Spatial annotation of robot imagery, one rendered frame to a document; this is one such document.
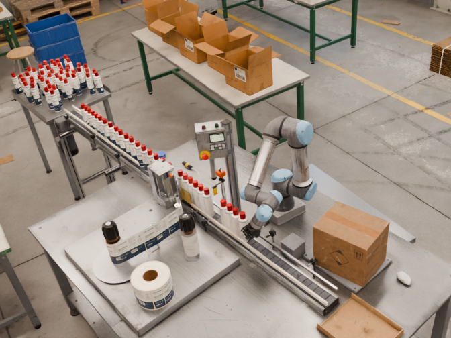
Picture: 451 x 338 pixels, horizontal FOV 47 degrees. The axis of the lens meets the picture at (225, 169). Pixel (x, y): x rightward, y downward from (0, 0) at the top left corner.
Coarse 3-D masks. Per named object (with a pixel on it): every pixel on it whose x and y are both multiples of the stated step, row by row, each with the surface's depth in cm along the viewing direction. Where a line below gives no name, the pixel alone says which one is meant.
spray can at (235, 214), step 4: (236, 208) 288; (236, 212) 287; (232, 216) 289; (236, 216) 288; (232, 220) 290; (236, 220) 289; (232, 224) 293; (236, 224) 291; (236, 228) 293; (236, 232) 294
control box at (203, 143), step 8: (200, 128) 284; (208, 128) 283; (224, 128) 281; (200, 136) 282; (208, 136) 282; (200, 144) 285; (208, 144) 286; (200, 152) 288; (208, 152) 289; (216, 152) 289; (224, 152) 290; (200, 160) 292
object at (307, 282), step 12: (204, 216) 316; (216, 216) 315; (252, 240) 295; (252, 252) 288; (264, 252) 287; (276, 264) 279; (288, 264) 278; (300, 276) 271; (300, 288) 265; (312, 288) 264
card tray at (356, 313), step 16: (352, 304) 259; (368, 304) 254; (336, 320) 253; (352, 320) 252; (368, 320) 251; (384, 320) 250; (336, 336) 246; (352, 336) 245; (368, 336) 244; (384, 336) 243; (400, 336) 242
